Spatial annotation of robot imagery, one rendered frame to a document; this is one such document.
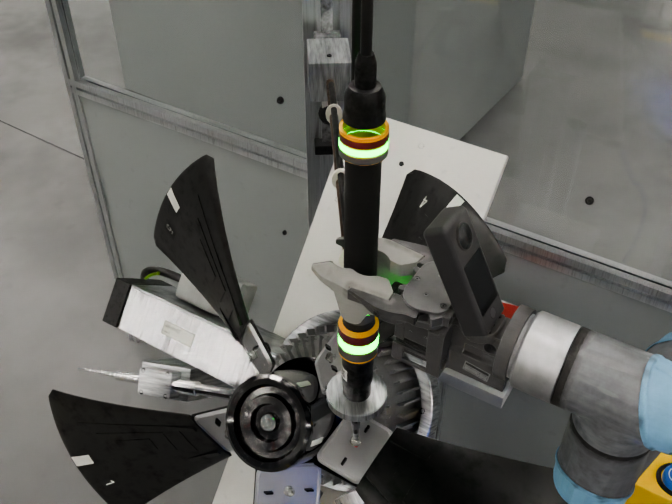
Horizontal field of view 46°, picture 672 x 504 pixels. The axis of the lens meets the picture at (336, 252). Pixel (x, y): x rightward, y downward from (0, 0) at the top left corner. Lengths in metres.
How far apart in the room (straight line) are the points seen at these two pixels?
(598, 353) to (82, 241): 2.73
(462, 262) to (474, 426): 1.39
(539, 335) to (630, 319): 0.93
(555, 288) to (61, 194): 2.40
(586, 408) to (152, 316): 0.75
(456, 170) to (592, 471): 0.56
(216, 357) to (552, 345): 0.63
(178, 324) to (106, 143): 1.08
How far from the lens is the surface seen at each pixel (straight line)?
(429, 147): 1.21
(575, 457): 0.78
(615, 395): 0.70
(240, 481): 1.35
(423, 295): 0.74
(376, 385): 0.93
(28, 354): 2.88
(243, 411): 1.00
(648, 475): 1.19
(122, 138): 2.18
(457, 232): 0.68
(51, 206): 3.49
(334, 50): 1.34
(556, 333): 0.71
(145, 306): 1.28
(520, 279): 1.67
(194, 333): 1.22
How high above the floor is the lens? 2.00
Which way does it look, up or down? 41 degrees down
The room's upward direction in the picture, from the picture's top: straight up
